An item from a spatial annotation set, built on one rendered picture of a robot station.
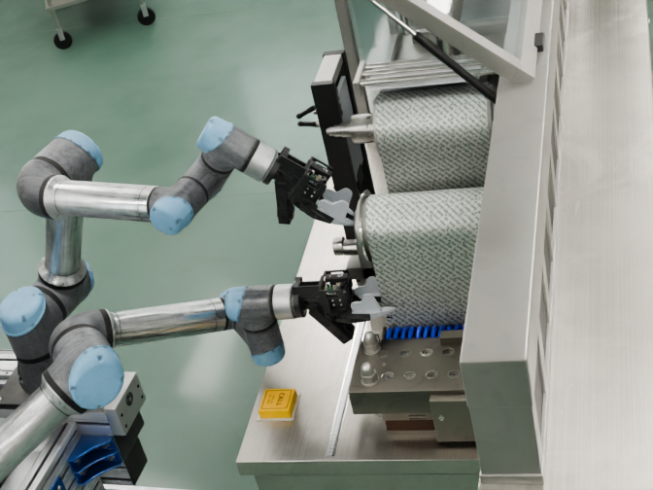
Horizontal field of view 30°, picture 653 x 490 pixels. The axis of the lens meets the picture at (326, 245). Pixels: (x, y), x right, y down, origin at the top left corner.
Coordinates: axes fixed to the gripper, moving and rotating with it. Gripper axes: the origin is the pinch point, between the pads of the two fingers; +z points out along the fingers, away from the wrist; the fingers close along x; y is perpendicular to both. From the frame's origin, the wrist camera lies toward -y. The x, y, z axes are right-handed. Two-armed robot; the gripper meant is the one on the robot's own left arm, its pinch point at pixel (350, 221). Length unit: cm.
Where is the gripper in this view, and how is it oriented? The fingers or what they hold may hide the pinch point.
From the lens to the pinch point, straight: 252.2
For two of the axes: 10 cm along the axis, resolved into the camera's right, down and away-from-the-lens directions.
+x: 1.8, -5.9, 7.9
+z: 8.6, 4.8, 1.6
